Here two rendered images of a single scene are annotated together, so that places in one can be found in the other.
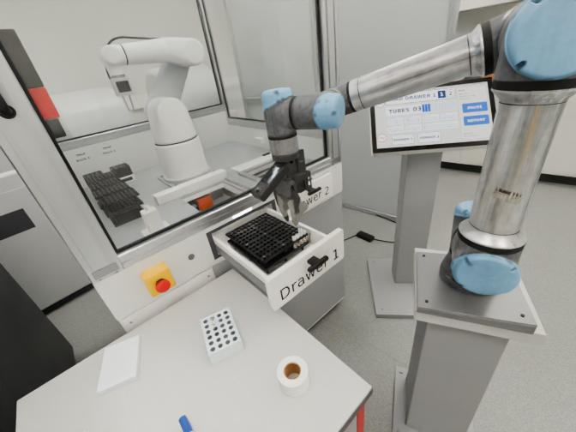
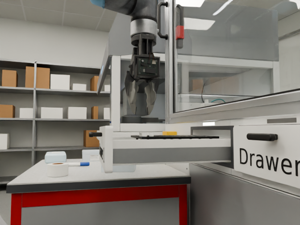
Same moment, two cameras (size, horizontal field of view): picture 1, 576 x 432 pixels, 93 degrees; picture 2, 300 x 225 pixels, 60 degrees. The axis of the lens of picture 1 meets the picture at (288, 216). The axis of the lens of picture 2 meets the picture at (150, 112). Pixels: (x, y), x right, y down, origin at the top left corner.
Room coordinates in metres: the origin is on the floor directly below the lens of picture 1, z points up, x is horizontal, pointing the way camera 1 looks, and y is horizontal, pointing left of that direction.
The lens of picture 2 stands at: (1.00, -0.67, 0.92)
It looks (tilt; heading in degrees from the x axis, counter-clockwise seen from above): 4 degrees up; 114
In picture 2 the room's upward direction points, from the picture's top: straight up
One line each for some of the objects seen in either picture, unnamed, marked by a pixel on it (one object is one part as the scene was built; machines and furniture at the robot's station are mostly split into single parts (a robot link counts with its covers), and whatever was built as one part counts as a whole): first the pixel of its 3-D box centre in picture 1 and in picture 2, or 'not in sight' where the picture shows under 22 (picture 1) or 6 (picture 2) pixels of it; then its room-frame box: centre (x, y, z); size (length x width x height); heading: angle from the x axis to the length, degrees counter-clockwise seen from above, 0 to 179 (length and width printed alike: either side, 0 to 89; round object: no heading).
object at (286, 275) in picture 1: (309, 266); (104, 145); (0.59, -0.04, 0.87); 0.29 x 0.02 x 0.11; 127
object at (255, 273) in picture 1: (265, 241); (174, 147); (0.75, 0.09, 0.86); 0.40 x 0.26 x 0.06; 37
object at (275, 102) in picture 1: (280, 113); (143, 5); (0.70, -0.02, 1.27); 0.09 x 0.08 x 0.11; 58
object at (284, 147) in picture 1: (283, 145); (144, 32); (0.70, -0.01, 1.19); 0.08 x 0.08 x 0.05
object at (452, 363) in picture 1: (445, 358); not in sight; (0.55, -0.49, 0.38); 0.30 x 0.30 x 0.76; 64
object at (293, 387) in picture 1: (293, 375); (57, 169); (0.34, 0.04, 0.78); 0.07 x 0.07 x 0.04
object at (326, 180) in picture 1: (308, 195); (277, 153); (1.03, -0.10, 0.87); 0.29 x 0.02 x 0.11; 127
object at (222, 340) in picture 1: (220, 333); (119, 165); (0.48, 0.22, 0.78); 0.12 x 0.08 x 0.04; 22
